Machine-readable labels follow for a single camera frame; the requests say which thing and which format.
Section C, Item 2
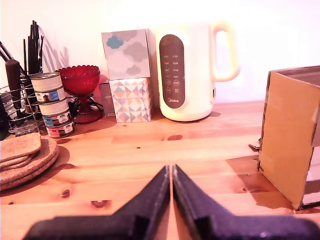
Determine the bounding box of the wire utensil rack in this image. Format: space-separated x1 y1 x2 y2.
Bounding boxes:
0 74 44 136

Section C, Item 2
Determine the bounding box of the triangle pattern tissue box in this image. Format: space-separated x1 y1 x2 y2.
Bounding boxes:
109 77 153 124

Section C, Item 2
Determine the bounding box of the square cork coaster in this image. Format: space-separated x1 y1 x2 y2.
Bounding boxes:
0 153 35 172
0 132 42 164

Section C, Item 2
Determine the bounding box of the cloud print tissue box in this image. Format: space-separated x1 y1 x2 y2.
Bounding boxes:
101 28 158 81

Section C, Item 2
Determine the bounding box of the white electric kettle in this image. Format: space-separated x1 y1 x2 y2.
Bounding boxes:
152 21 241 123

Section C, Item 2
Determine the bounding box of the cardboard dice tower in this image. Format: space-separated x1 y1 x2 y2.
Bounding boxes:
248 65 320 211

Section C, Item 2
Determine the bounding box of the small dark card box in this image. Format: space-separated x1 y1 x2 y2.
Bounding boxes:
98 82 116 119

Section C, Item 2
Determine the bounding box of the round cork trivet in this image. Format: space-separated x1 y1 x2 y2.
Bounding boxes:
0 149 60 192
0 138 60 185

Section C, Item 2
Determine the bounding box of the black utensil bundle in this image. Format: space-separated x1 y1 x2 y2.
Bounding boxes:
23 20 45 76

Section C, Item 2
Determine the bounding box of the red glass goblet bowl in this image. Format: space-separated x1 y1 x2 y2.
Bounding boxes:
58 64 104 125

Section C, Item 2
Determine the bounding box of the tin can dark blue label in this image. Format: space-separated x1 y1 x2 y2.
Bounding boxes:
37 98 73 128

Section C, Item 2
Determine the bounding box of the dark wooden utensil handle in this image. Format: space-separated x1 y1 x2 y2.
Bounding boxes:
5 59 25 119

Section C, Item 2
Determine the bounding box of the tin can red label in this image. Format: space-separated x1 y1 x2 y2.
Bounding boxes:
45 121 75 139

